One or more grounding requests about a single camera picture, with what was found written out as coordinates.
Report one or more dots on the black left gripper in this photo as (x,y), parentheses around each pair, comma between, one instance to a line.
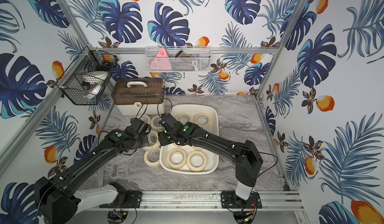
(142,126)

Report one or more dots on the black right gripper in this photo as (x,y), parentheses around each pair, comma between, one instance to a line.
(162,139)

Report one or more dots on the cream masking tape roll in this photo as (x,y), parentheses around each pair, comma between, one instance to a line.
(203,120)
(152,158)
(146,119)
(176,159)
(183,118)
(196,161)
(153,142)
(155,124)

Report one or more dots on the white plastic storage tray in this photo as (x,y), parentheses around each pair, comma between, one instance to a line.
(212,159)

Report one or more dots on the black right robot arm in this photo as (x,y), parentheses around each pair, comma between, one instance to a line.
(245,156)

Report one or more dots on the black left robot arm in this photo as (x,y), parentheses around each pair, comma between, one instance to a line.
(57,198)

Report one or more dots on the brown lidded white toolbox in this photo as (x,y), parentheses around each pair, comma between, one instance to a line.
(139,96)

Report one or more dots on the metal bolt on table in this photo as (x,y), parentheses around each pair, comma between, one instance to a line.
(114,171)

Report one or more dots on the aluminium strip on table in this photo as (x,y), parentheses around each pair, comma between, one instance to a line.
(100,176)

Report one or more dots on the pink triangle ruler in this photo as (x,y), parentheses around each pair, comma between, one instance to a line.
(161,62)

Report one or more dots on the white round item in basket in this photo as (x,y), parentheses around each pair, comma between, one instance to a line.
(93,81)

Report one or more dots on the white mesh wall basket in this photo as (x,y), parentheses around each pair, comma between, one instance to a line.
(184,59)

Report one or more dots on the black wire wall basket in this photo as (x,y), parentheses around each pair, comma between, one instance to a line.
(88,60)

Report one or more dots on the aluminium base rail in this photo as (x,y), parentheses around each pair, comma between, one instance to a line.
(108,198)

